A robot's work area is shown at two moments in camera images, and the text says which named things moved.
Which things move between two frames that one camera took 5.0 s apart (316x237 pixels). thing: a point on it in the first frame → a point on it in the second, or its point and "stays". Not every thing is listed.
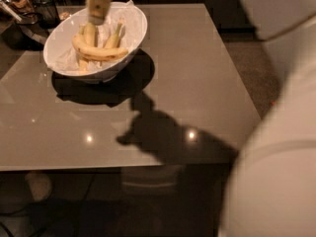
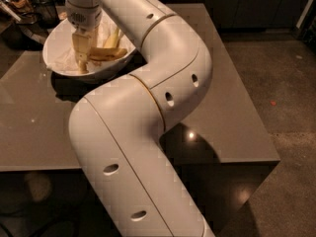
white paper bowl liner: (62, 54) stays
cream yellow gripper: (99, 4) → (84, 17)
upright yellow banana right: (114, 40) stays
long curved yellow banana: (98, 53) stays
